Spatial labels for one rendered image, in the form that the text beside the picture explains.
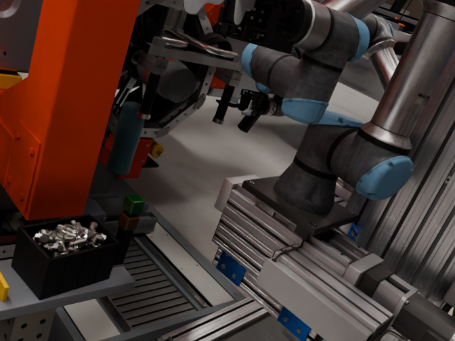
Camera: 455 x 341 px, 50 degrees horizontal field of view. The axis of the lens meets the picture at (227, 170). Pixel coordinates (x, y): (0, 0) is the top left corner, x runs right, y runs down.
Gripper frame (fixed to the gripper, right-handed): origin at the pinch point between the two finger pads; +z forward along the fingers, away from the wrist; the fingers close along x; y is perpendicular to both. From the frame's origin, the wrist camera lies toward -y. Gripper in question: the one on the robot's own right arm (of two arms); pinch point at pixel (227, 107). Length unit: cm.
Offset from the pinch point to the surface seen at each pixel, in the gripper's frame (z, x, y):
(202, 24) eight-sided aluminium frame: 5.7, -18.5, 26.2
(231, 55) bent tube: 5.8, -0.2, 19.3
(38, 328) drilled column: 80, 32, -51
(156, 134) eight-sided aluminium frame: 11.5, -23.0, -19.4
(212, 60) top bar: 13.9, -0.6, 16.2
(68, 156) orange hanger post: 72, 17, -11
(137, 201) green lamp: 60, 32, -18
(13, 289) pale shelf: 88, 30, -39
